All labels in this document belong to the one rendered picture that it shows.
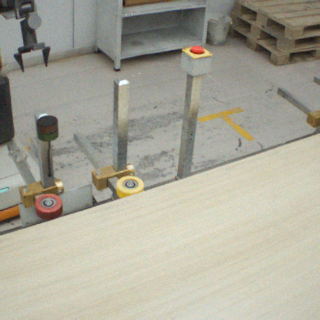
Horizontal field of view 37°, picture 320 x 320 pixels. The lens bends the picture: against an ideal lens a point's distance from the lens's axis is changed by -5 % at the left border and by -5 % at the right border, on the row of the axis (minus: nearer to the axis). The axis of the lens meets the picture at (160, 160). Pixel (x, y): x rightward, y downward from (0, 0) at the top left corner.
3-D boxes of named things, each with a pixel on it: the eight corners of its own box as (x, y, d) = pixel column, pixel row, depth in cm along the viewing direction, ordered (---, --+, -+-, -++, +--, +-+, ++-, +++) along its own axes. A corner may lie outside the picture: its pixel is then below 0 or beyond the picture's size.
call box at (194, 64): (179, 70, 157) (181, 48, 152) (198, 66, 160) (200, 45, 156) (191, 79, 152) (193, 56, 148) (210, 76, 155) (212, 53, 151)
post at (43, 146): (46, 233, 164) (33, 111, 135) (56, 230, 165) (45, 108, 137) (51, 239, 161) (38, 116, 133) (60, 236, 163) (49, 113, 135)
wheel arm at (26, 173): (7, 151, 170) (6, 141, 168) (16, 148, 172) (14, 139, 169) (48, 229, 141) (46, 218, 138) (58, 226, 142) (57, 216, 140)
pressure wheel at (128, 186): (113, 217, 151) (113, 188, 144) (120, 201, 157) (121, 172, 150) (138, 222, 150) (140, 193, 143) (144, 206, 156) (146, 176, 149)
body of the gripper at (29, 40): (45, 46, 184) (42, 28, 183) (21, 51, 180) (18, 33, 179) (41, 48, 190) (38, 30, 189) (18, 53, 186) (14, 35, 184)
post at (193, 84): (174, 180, 183) (185, 69, 156) (185, 176, 185) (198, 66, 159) (181, 187, 180) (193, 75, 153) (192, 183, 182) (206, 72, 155)
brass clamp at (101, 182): (91, 181, 163) (90, 169, 160) (127, 171, 169) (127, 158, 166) (98, 192, 159) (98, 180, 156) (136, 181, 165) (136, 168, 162)
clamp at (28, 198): (20, 198, 151) (18, 186, 148) (58, 187, 157) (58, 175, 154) (26, 210, 147) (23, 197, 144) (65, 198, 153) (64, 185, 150)
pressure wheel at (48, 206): (35, 225, 145) (31, 196, 139) (58, 218, 149) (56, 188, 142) (43, 242, 140) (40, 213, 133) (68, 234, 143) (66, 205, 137)
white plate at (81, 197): (21, 226, 158) (18, 203, 152) (92, 205, 169) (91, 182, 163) (22, 228, 157) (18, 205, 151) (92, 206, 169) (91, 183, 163)
